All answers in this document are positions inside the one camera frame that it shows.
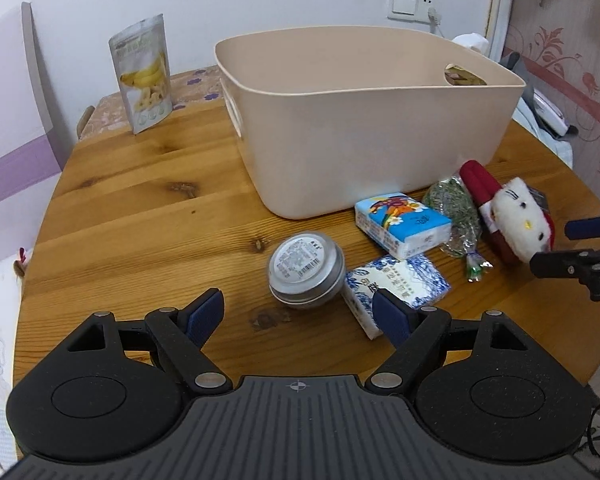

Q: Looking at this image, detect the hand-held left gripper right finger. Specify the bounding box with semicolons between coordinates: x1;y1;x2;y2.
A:
367;290;529;394

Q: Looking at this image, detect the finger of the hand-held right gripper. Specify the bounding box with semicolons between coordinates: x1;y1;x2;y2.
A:
564;212;600;241
529;244;600;303

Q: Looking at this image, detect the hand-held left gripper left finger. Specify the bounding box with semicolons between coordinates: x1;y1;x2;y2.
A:
67;288;232;396

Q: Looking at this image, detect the blue white patterned tissue pack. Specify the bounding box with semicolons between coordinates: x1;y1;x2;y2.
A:
341;253;452;341

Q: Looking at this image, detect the white cat plush toy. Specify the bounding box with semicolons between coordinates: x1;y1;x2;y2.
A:
459;160;557;265

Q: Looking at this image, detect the cartoon bear tissue pack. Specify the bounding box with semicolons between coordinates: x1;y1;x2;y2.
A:
354;192;453;261

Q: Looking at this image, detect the round metal tin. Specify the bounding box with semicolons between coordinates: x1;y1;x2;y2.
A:
267;230;346;309

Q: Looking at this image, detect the clear bag of green herbs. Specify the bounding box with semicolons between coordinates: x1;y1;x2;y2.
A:
423;175;494;281

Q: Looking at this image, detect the beige plastic storage bin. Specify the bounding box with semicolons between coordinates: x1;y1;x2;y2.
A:
214;25;527;221

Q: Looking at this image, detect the light blue cloth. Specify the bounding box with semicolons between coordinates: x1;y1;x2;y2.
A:
511;100;575;169

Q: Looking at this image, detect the white handheld device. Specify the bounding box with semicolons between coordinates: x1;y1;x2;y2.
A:
532;89;570;136

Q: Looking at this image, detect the brown printed packet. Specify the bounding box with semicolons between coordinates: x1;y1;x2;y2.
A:
445;63;487;86

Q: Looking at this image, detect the crumpled white tissue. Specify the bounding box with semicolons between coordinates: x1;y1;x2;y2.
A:
451;32;492;59

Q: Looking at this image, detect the banana chips pouch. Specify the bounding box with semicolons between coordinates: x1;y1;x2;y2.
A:
108;16;174;135

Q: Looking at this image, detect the white and purple board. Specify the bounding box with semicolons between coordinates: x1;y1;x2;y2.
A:
0;2;66;211

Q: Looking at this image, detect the grey strap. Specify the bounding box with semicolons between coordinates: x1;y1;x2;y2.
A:
500;51;537;111

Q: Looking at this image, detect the cream curved frame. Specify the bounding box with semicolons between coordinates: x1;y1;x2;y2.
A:
486;0;520;61

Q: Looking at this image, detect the white plug and cable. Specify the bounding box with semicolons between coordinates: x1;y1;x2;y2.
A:
427;6;447;41

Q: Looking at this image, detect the white wall switch socket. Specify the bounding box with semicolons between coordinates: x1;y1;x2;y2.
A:
386;0;442;20

